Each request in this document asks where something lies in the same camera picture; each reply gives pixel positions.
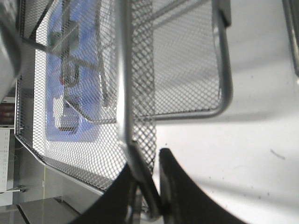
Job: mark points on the silver top mesh tray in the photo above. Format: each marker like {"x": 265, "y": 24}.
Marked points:
{"x": 94, "y": 163}

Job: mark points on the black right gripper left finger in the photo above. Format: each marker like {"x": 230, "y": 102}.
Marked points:
{"x": 120, "y": 204}

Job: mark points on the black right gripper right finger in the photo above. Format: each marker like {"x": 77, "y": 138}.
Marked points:
{"x": 183, "y": 201}

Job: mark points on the green and beige switch block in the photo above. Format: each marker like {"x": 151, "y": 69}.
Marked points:
{"x": 61, "y": 41}

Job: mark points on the grey metal rack frame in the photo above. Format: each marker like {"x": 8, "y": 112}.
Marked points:
{"x": 291, "y": 11}

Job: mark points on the blue plastic tray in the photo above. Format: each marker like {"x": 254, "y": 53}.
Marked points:
{"x": 85, "y": 131}

